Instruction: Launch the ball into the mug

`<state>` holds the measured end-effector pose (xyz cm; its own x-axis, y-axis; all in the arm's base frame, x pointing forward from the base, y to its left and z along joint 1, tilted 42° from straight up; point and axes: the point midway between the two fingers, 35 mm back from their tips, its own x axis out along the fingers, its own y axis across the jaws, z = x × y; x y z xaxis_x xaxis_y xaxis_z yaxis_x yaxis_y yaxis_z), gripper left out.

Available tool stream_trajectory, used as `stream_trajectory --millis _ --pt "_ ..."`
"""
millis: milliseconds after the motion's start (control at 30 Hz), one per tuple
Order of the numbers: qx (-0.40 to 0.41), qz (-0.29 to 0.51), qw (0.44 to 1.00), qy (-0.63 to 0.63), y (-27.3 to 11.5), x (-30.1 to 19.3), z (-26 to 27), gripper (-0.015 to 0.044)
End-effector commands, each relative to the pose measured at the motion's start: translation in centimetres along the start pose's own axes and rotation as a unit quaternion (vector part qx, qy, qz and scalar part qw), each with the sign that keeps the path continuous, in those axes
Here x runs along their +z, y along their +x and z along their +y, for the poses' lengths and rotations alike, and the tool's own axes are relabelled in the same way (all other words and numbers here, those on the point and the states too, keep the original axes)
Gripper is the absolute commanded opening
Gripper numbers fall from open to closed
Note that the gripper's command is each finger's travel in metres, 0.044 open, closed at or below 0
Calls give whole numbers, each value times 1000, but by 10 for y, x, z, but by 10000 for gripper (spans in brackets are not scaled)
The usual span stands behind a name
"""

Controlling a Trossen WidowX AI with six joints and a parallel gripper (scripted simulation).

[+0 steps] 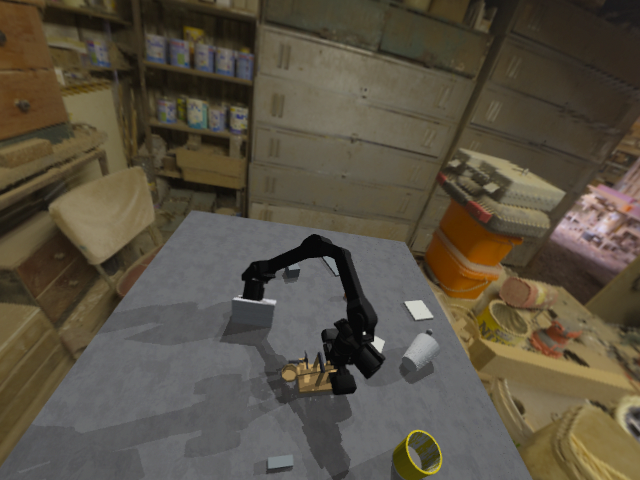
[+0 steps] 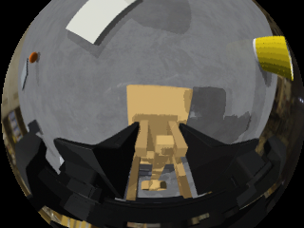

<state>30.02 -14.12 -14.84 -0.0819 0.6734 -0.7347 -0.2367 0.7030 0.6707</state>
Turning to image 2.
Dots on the white flat rectangular slab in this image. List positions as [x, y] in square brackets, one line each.
[97, 16]

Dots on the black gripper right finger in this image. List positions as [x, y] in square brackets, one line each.
[208, 158]

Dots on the orange ball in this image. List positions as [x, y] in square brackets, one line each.
[33, 57]

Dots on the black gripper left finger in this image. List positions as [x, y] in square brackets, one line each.
[112, 158]

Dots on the yellow cup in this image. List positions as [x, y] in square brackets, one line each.
[272, 54]

